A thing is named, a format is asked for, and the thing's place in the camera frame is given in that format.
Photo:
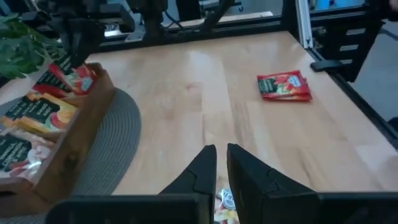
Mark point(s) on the green potted plant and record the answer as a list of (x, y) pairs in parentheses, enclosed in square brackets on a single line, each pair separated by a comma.
[(18, 53)]

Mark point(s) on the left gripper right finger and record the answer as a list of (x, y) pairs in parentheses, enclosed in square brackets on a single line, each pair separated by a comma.
[(255, 193)]

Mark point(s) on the grey round woven placemat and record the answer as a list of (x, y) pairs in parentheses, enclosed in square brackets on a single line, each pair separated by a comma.
[(115, 140)]

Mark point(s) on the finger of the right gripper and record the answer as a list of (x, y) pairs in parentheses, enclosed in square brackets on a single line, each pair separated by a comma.
[(92, 43), (72, 46)]

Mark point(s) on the black table clamp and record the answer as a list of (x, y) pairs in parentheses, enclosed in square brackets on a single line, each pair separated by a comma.
[(326, 65)]

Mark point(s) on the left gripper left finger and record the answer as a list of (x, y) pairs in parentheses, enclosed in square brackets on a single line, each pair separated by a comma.
[(199, 183)]

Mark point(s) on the silver aluminium extrusion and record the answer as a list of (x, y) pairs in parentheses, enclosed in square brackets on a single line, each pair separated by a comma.
[(304, 25)]

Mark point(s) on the wooden compartment tray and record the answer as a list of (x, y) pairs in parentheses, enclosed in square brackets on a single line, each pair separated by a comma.
[(81, 137)]

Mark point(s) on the beige vanilla cinnamon tea bag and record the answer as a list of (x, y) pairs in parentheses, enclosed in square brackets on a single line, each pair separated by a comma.
[(18, 155), (225, 202)]

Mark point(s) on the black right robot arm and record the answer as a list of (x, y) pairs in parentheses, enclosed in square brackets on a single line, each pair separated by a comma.
[(154, 21)]

